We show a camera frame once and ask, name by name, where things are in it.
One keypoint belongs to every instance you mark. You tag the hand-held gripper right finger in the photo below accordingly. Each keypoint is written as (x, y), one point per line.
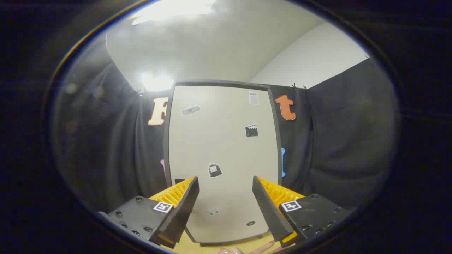
(266, 208)

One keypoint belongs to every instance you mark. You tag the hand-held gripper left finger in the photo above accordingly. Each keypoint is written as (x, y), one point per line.
(183, 208)

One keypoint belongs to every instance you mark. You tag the grey shoe cabinet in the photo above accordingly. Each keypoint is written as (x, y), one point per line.
(167, 141)

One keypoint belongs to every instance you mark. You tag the white shoe cabinet door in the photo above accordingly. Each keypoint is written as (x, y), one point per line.
(222, 148)

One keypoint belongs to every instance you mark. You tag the black backdrop cloth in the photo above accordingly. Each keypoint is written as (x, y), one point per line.
(113, 148)

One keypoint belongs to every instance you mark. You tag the ceiling light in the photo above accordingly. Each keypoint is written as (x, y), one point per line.
(169, 10)

